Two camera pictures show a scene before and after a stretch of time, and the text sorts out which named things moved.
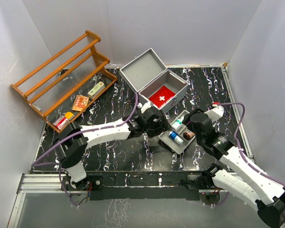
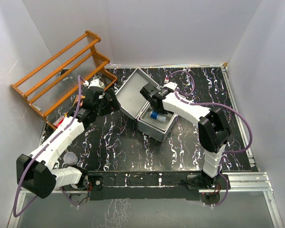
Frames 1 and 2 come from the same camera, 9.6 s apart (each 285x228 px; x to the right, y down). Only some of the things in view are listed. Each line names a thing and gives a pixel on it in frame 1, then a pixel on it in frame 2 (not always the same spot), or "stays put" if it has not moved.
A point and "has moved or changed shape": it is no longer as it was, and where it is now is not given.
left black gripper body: [159, 126] to [103, 108]
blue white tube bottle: [174, 136] has moved or changed shape
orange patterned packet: [79, 102] stays put
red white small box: [61, 122] stays put
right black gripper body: [188, 123] to [159, 110]
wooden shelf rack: [63, 86] stays put
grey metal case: [147, 73] has moved or changed shape
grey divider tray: [177, 141] has moved or changed shape
